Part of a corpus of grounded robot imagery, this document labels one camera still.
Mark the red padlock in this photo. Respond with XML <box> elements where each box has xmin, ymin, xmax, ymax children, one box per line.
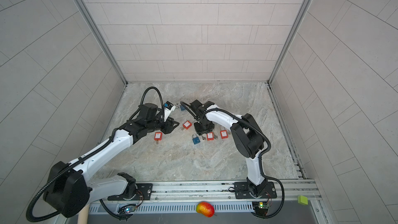
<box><xmin>154</xmin><ymin>132</ymin><xmax>163</xmax><ymax>144</ymax></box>
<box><xmin>183</xmin><ymin>121</ymin><xmax>192</xmax><ymax>130</ymax></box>
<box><xmin>206</xmin><ymin>132</ymin><xmax>215</xmax><ymax>141</ymax></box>
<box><xmin>220</xmin><ymin>130</ymin><xmax>229</xmax><ymax>139</ymax></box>

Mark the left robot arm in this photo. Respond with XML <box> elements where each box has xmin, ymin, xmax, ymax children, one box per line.
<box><xmin>42</xmin><ymin>102</ymin><xmax>179</xmax><ymax>217</ymax></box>

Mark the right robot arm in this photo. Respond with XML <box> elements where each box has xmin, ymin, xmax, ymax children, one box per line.
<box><xmin>181</xmin><ymin>100</ymin><xmax>271</xmax><ymax>198</ymax></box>

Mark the mango fruit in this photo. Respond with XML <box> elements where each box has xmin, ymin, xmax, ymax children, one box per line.
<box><xmin>196</xmin><ymin>202</ymin><xmax>215</xmax><ymax>218</ymax></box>

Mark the left circuit board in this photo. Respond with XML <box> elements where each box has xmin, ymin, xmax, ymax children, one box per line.
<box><xmin>118</xmin><ymin>204</ymin><xmax>137</xmax><ymax>215</ymax></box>

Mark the circuit board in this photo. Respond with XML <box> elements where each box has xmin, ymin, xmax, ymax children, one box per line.
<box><xmin>252</xmin><ymin>202</ymin><xmax>269</xmax><ymax>218</ymax></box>
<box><xmin>118</xmin><ymin>204</ymin><xmax>137</xmax><ymax>215</ymax></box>

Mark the right circuit board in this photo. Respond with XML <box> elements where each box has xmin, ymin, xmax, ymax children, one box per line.
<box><xmin>252</xmin><ymin>202</ymin><xmax>269</xmax><ymax>218</ymax></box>

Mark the green cube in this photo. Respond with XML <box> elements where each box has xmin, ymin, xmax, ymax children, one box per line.
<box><xmin>297</xmin><ymin>195</ymin><xmax>308</xmax><ymax>205</ymax></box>

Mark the right black cable conduit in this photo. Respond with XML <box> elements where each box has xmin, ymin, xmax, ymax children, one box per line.
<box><xmin>179</xmin><ymin>101</ymin><xmax>285</xmax><ymax>219</ymax></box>

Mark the black cable conduit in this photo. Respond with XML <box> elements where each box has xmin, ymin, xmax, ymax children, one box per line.
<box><xmin>25</xmin><ymin>86</ymin><xmax>165</xmax><ymax>223</ymax></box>
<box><xmin>179</xmin><ymin>101</ymin><xmax>285</xmax><ymax>219</ymax></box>

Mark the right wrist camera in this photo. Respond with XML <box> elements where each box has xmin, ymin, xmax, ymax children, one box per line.
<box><xmin>189</xmin><ymin>100</ymin><xmax>206</xmax><ymax>115</ymax></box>

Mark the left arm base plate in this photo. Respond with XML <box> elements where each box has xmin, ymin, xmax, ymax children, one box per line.
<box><xmin>107</xmin><ymin>183</ymin><xmax>153</xmax><ymax>201</ymax></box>

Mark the aluminium rail frame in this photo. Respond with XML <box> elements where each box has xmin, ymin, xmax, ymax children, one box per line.
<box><xmin>104</xmin><ymin>179</ymin><xmax>330</xmax><ymax>224</ymax></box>

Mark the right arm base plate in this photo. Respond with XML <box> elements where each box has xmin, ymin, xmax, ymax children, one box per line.
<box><xmin>233</xmin><ymin>181</ymin><xmax>277</xmax><ymax>199</ymax></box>

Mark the left black cable conduit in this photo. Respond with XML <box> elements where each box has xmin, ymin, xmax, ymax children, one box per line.
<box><xmin>25</xmin><ymin>86</ymin><xmax>165</xmax><ymax>223</ymax></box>

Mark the beige wooden handle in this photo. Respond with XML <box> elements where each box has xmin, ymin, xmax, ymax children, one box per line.
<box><xmin>77</xmin><ymin>205</ymin><xmax>90</xmax><ymax>224</ymax></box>

